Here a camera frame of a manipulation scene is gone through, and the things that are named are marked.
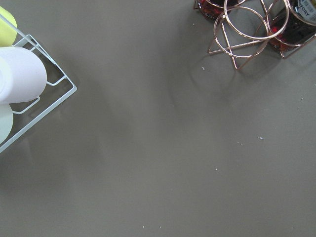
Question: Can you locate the dark tea bottle middle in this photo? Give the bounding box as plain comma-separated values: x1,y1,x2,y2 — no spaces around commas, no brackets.
194,0,244,19

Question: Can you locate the dark tea bottle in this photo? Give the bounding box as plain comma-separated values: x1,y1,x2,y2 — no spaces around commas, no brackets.
270,0,316,51
194,0,244,19

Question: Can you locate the pink cup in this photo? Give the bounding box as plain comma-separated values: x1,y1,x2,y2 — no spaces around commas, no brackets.
0,46,47,104

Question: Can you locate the dark tea bottle near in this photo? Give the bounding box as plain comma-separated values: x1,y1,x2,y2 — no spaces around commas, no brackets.
270,0,316,51

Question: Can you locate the yellow cup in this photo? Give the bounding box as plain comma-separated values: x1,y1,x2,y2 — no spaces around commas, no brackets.
0,6,17,47

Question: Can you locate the white wire cup rack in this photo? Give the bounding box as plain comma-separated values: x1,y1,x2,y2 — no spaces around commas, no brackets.
0,15,77,152

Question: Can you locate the copper wire bottle rack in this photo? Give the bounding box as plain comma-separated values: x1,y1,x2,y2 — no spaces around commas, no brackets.
206,0,316,70

